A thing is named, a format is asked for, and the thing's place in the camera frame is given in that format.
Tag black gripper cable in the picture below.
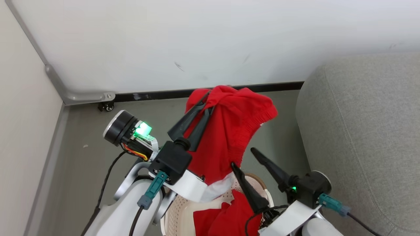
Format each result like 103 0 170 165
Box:
244 205 290 236
80 150 128 236

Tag beige perforated laundry basket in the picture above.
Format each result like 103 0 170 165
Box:
160 173 275 236

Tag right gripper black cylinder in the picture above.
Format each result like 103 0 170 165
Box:
231 147 332 214

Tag grey fabric sofa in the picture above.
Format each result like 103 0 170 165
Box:
295 52 420 236

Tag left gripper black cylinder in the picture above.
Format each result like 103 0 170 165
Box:
103 90 215 162

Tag black baseboard strip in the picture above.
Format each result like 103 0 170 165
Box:
115 81 305 102

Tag small black caster wheel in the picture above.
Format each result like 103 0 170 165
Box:
97 101 116 112

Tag black right camera cable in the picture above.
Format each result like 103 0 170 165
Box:
347 212 385 236

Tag black left camera cable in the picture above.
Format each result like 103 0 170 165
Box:
129 206 145 236

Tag red shorts with white stripe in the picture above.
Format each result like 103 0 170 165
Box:
183 85 279 203

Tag red fleece garment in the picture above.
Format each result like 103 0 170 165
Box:
193 189 263 236

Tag black camera cable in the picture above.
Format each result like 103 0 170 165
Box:
129 206 145 236
347 212 385 236

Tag teal camera connector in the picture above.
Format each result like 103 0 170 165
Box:
137 170 170 210
318 192 351 217

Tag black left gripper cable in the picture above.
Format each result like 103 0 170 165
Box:
80 150 128 236

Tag grey skirting strip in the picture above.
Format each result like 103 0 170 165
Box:
24 104 70 236

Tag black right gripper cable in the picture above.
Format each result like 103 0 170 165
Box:
244 205 290 236

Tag teal right camera connector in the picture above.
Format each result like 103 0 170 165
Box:
318 192 351 217

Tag teal left camera connector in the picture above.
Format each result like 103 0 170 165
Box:
137 170 170 210

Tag grey metal corner bracket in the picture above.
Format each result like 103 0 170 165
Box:
5 0 116 106

